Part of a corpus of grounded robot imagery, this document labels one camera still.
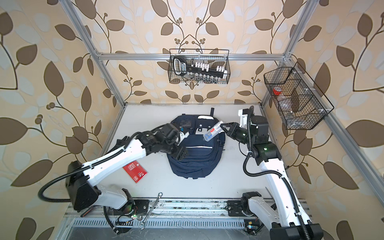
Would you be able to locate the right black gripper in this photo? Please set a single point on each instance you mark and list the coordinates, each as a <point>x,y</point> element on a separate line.
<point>234,127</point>

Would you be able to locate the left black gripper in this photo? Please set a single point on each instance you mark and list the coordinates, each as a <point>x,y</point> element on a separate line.
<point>180,153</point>

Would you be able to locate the navy blue student backpack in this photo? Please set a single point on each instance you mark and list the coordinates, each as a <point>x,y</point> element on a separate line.
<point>203,156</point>

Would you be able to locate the red booklet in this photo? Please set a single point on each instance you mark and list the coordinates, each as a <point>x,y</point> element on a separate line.
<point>135,171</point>

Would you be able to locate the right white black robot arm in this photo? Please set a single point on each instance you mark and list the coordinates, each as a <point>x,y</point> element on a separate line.
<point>289,221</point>

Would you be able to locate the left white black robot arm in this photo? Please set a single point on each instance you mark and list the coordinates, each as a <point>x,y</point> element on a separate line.
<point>82,181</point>

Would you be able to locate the red capped clear bottle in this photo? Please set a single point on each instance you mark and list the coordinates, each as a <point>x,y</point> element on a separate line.
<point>279,94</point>

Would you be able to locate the silver combination wrench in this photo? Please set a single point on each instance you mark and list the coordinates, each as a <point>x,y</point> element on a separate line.
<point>142,225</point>

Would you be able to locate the right wall wire basket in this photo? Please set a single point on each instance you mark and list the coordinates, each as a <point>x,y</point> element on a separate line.
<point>308,104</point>

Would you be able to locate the wall wire basket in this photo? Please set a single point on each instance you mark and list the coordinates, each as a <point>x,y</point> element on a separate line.
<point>308,104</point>
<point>212,54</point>

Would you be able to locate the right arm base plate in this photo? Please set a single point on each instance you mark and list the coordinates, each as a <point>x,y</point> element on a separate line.
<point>236,208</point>

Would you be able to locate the back wall wire basket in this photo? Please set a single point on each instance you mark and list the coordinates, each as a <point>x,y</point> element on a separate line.
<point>212,54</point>

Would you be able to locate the black socket set rail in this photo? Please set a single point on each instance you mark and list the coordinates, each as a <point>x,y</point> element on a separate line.
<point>194,66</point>

